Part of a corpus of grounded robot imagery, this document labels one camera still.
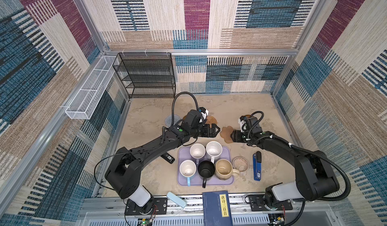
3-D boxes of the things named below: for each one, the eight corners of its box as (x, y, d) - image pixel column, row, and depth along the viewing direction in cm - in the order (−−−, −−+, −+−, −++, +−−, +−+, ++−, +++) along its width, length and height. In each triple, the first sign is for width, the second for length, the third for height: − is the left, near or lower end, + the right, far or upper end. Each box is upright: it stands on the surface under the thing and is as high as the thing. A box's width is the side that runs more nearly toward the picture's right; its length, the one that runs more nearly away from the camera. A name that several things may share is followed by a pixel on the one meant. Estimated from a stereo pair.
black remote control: (162, 158, 91) (161, 155, 88) (165, 153, 93) (164, 150, 89) (171, 164, 88) (171, 162, 85) (175, 160, 90) (174, 157, 87)
